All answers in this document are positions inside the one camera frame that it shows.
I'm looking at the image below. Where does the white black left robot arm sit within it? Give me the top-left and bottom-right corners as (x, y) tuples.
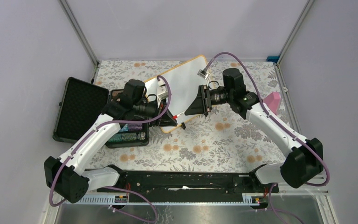
(44, 76), (177, 207)

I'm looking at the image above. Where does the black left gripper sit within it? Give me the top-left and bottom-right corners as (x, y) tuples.
(133, 95), (177, 127)

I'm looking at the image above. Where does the pink wedge block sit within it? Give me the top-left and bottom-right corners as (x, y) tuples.
(263, 92), (282, 115)

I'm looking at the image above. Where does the white red whiteboard marker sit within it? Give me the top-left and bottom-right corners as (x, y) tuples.
(173, 112), (185, 120)

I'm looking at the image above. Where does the black poker chip case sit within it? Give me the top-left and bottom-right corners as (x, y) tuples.
(52, 77), (150, 148)

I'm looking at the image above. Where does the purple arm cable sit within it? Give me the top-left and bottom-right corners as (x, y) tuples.
(204, 52), (330, 223)
(48, 75), (172, 223)

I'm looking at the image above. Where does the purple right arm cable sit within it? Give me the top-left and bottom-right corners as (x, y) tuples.
(204, 52), (330, 223)

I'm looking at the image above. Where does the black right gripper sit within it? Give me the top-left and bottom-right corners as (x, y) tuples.
(185, 85), (233, 116)

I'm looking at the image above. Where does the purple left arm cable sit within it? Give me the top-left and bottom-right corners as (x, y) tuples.
(48, 75), (172, 223)

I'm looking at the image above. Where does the yellow framed whiteboard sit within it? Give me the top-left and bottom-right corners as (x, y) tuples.
(160, 55), (209, 133)

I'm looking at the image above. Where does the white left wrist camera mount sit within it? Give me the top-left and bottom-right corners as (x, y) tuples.
(156, 84), (171, 100)

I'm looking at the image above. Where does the blue corner bracket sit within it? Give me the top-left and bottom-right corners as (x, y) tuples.
(266, 56), (280, 63)

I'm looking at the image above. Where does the floral patterned table mat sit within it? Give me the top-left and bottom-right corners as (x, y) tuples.
(86, 60), (285, 173)

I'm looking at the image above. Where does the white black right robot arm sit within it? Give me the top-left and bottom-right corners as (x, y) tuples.
(185, 68), (324, 192)

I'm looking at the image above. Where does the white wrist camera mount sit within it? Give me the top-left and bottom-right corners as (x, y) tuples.
(197, 69), (211, 82)
(156, 84), (171, 100)

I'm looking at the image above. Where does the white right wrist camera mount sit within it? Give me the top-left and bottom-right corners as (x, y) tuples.
(197, 69), (211, 82)

